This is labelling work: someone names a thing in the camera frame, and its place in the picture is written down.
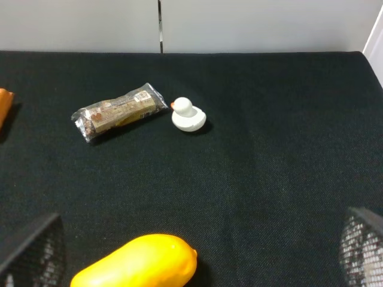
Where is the wrapped chocolate snack bar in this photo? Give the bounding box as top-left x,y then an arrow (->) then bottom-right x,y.
71,83 -> 168,142

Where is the black tablecloth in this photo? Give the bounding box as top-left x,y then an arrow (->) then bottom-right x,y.
1,51 -> 382,286

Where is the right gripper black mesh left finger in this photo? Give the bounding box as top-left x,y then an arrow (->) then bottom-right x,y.
1,213 -> 66,286

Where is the white rubber duck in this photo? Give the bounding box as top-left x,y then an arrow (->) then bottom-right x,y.
171,97 -> 207,133

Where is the yellow toy mango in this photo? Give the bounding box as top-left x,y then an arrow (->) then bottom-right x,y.
70,234 -> 197,286

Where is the orange toy waffle slice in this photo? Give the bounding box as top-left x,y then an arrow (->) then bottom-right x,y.
0,88 -> 14,128

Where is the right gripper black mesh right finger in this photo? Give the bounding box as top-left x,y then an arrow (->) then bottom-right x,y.
339,207 -> 382,286

